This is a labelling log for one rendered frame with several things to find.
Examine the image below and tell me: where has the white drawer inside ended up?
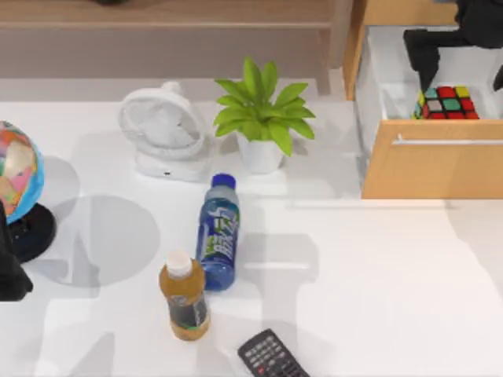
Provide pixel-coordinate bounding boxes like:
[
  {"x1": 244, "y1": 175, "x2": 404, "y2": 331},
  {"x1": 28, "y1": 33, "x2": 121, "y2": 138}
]
[{"x1": 354, "y1": 24, "x2": 503, "y2": 197}]

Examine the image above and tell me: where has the green plant in white pot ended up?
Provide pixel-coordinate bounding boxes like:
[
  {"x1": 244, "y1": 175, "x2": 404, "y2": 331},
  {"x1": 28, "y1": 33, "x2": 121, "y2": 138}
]
[{"x1": 213, "y1": 55, "x2": 317, "y2": 175}]

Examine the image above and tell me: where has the multicoloured puzzle cube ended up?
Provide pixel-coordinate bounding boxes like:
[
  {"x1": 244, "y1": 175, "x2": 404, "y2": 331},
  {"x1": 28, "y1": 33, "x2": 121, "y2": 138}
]
[{"x1": 411, "y1": 85, "x2": 481, "y2": 120}]

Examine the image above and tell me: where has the blue bottle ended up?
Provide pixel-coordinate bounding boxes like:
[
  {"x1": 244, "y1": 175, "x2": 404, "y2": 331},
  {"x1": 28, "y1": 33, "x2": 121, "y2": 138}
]
[{"x1": 194, "y1": 173, "x2": 241, "y2": 293}]

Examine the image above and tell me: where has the wooden cupboard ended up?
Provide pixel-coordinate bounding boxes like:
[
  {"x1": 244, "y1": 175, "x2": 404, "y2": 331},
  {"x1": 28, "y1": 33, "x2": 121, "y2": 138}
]
[{"x1": 343, "y1": 0, "x2": 503, "y2": 101}]

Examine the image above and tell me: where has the pale wooden drawer front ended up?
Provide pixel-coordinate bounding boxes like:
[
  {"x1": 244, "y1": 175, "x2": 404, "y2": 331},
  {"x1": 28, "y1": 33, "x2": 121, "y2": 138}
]
[{"x1": 361, "y1": 118, "x2": 503, "y2": 199}]

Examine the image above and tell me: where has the black remote control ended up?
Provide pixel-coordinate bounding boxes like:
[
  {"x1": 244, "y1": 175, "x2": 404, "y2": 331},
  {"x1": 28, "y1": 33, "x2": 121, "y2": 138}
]
[{"x1": 237, "y1": 328, "x2": 312, "y2": 377}]

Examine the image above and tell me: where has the wooden open shelf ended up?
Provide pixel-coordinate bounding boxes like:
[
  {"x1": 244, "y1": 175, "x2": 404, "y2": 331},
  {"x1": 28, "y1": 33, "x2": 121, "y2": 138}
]
[{"x1": 0, "y1": 0, "x2": 354, "y2": 96}]

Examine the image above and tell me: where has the long metal drawer handle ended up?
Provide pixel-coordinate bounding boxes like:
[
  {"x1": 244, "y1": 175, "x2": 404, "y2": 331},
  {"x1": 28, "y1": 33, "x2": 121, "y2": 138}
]
[{"x1": 391, "y1": 134, "x2": 503, "y2": 147}]

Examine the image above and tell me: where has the white table fan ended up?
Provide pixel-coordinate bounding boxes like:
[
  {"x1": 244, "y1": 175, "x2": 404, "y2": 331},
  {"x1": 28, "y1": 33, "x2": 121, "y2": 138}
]
[{"x1": 118, "y1": 80, "x2": 211, "y2": 184}]

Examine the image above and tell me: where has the colourful globe on black stand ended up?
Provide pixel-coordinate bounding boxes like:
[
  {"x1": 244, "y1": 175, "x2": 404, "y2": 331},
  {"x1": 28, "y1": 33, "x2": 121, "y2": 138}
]
[{"x1": 0, "y1": 119, "x2": 57, "y2": 265}]

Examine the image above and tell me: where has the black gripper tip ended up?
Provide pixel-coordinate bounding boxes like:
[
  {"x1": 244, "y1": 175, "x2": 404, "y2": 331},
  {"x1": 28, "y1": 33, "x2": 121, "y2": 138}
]
[{"x1": 0, "y1": 199, "x2": 35, "y2": 304}]

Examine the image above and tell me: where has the amber bottle with white cap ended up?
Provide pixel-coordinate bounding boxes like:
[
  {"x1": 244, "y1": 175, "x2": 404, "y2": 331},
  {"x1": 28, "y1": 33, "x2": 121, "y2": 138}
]
[{"x1": 158, "y1": 248, "x2": 211, "y2": 342}]

